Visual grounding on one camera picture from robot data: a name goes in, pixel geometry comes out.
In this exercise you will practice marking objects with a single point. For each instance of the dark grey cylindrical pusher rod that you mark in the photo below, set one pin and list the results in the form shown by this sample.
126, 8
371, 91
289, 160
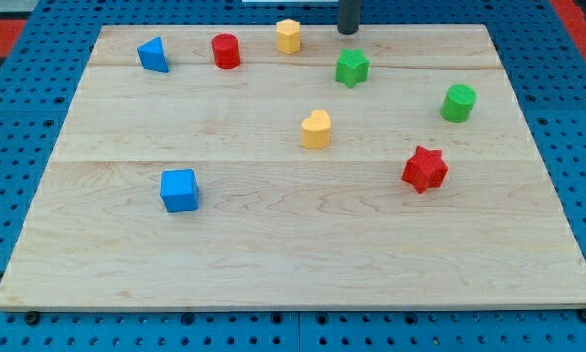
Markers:
349, 13

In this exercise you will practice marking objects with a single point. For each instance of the yellow hexagon block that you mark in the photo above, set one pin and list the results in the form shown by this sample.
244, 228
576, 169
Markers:
288, 36

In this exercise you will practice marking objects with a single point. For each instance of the green star block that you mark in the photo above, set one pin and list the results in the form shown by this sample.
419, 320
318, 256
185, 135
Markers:
351, 67

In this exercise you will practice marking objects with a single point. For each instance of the yellow heart block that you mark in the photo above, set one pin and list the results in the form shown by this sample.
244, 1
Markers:
316, 130

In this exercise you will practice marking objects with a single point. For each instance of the red cylinder block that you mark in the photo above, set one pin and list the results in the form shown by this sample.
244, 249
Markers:
226, 53

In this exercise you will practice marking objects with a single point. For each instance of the green cylinder block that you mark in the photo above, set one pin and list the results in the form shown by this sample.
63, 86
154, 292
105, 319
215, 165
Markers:
458, 103

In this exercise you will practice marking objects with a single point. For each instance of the red star block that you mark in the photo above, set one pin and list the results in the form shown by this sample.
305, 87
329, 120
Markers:
425, 169

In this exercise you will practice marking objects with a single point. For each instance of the blue triangle block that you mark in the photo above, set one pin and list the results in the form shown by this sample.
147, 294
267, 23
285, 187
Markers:
152, 56

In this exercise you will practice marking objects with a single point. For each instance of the light wooden board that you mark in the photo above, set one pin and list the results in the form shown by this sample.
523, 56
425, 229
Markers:
280, 226

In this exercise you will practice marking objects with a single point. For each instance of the blue cube block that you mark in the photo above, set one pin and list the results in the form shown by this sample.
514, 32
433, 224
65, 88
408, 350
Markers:
179, 190

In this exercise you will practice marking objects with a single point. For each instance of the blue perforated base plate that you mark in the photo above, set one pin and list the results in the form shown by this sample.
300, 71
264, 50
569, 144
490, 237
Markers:
39, 79

